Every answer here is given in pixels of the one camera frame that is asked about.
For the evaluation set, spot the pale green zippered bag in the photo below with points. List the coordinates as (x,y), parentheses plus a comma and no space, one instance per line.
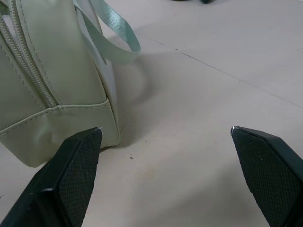
(59,78)

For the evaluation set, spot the dark green object at table edge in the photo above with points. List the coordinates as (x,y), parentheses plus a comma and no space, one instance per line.
(208,1)

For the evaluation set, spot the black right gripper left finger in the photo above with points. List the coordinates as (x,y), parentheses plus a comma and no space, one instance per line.
(71,179)

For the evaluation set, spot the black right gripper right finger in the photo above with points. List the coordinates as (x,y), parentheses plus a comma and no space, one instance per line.
(272,175)

